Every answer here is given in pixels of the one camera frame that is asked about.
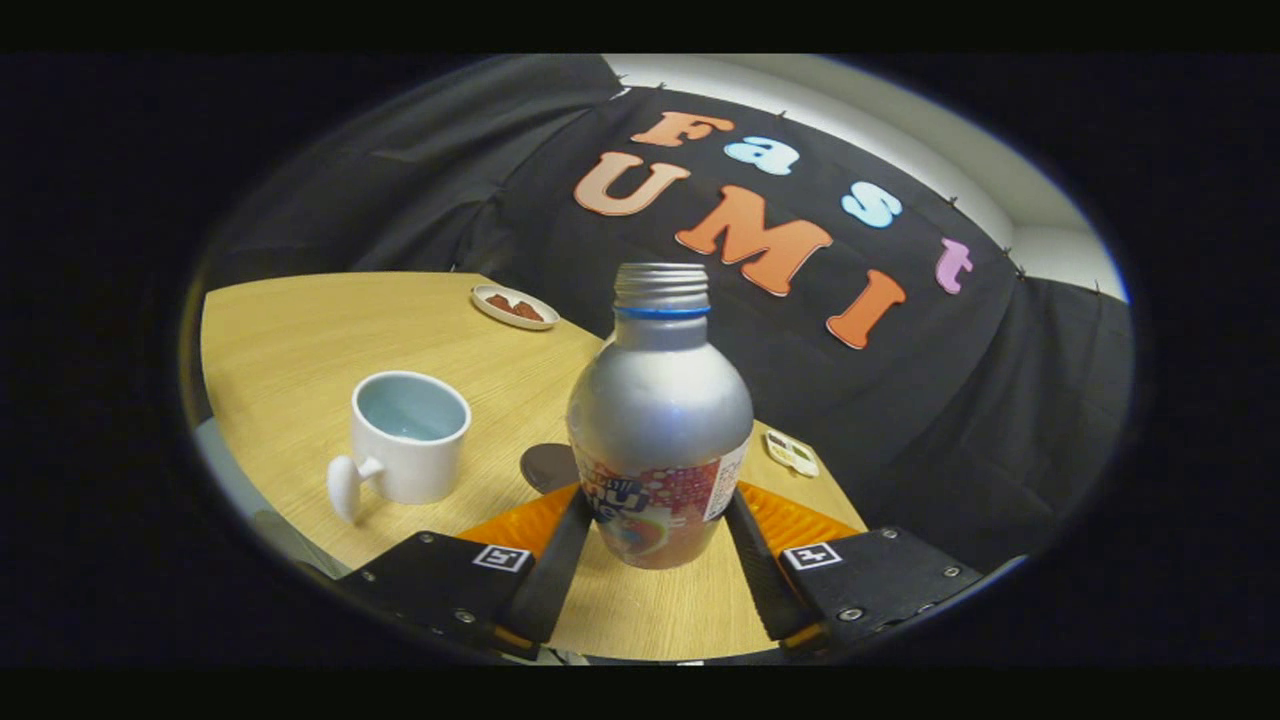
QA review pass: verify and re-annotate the silver juice bottle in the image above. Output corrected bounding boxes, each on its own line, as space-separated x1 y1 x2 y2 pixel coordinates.
565 262 755 571

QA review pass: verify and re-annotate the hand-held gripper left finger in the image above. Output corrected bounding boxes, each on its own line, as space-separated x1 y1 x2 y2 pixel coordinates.
335 484 597 661

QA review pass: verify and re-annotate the dark brown round coaster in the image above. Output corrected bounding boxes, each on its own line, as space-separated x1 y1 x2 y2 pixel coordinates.
519 443 581 496

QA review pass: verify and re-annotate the white cup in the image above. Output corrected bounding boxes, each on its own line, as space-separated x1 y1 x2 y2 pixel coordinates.
327 371 472 525

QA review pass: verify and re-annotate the white divided snack tray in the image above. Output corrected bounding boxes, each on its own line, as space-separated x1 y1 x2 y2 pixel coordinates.
764 429 821 478

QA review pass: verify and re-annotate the small white plate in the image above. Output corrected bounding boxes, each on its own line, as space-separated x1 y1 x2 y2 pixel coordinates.
470 285 561 332

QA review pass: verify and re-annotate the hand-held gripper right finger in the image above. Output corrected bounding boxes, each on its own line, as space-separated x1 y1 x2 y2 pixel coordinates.
722 482 988 655

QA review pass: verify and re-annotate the black backdrop cloth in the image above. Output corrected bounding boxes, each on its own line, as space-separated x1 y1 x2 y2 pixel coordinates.
200 55 1136 576

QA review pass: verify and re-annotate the wooden table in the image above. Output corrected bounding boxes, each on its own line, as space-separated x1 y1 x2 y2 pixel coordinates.
200 272 869 663

